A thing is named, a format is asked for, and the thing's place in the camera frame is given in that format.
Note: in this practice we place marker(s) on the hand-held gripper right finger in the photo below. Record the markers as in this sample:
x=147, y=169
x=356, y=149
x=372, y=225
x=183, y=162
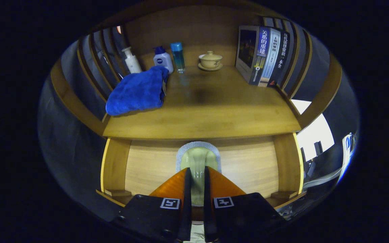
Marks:
x=208, y=209

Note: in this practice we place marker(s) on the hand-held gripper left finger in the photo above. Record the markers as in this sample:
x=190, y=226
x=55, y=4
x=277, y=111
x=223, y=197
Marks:
x=187, y=209

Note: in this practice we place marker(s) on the pale green scrubber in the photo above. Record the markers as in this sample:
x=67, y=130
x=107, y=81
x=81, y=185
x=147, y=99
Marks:
x=198, y=158

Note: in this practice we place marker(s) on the wooden drawer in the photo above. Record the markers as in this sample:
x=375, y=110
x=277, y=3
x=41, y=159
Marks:
x=248, y=165

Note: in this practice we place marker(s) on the wooden countertop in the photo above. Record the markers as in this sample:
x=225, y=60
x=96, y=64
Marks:
x=214, y=111

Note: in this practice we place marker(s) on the white drawer unit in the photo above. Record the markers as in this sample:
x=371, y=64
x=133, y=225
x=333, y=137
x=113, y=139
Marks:
x=316, y=131

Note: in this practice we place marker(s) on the blue towel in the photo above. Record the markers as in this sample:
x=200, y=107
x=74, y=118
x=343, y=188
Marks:
x=137, y=91

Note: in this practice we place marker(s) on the black backdrop cloth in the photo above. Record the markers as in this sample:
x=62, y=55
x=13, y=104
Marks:
x=69, y=152

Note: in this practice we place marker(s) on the beige lidded tea cup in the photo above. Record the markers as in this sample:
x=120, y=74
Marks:
x=210, y=61

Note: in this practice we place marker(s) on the white bottle with blue cap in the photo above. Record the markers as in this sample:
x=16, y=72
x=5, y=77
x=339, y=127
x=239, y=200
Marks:
x=163, y=60

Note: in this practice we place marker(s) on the teal bottle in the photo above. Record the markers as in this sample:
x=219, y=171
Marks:
x=178, y=57

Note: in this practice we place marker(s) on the white pump bottle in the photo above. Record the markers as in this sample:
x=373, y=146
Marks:
x=133, y=64

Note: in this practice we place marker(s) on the pale grey spine book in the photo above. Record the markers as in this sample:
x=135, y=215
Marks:
x=271, y=57

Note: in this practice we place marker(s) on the blue spine book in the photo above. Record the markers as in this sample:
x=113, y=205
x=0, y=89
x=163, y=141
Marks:
x=247, y=47

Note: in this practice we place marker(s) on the black spine book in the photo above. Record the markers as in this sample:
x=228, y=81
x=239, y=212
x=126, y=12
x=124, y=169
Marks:
x=282, y=57

